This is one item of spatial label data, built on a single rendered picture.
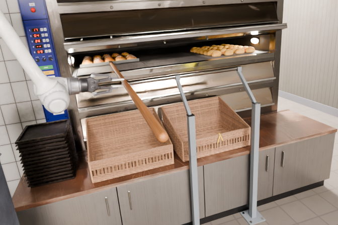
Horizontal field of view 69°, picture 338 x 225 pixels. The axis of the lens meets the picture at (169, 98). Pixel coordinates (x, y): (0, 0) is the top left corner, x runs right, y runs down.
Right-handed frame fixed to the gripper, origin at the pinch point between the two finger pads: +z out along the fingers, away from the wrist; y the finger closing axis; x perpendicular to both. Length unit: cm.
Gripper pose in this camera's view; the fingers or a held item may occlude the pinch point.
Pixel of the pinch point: (117, 82)
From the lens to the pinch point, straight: 139.7
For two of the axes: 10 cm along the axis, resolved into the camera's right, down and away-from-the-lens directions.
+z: 8.9, -1.0, 4.4
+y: 0.1, 9.8, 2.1
